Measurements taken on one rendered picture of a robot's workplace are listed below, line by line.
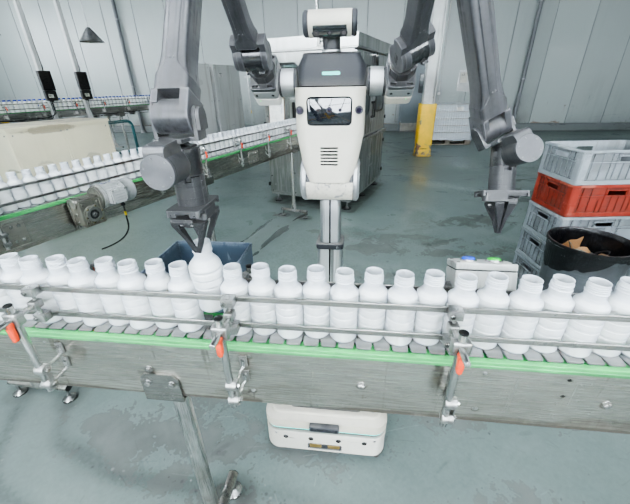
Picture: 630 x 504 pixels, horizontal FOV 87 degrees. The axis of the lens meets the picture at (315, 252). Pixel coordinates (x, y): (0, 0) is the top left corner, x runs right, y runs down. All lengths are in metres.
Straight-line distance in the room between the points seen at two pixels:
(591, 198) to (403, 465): 2.09
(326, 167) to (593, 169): 2.01
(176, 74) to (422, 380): 0.75
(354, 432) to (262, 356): 0.89
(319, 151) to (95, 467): 1.67
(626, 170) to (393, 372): 2.44
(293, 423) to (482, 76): 1.38
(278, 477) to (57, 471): 0.98
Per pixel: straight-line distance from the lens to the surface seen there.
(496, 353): 0.81
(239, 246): 1.36
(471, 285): 0.70
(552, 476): 1.98
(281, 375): 0.80
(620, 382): 0.92
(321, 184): 1.20
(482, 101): 0.86
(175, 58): 0.68
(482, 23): 0.82
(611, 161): 2.88
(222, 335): 0.68
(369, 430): 1.58
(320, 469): 1.74
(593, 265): 2.43
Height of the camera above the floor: 1.50
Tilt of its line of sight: 27 degrees down
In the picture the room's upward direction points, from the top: 1 degrees counter-clockwise
